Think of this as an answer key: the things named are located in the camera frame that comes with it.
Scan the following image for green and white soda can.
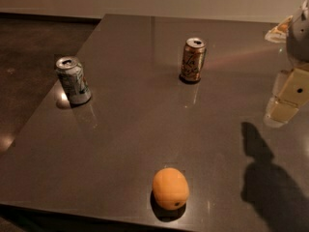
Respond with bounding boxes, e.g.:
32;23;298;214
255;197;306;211
56;56;92;105

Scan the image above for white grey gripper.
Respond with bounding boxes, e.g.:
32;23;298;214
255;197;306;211
264;0;309;128

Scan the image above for orange LaCroix soda can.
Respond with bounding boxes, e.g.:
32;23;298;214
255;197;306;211
180;37;207;83

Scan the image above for orange fruit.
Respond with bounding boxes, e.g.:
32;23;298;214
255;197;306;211
152;168;189;211

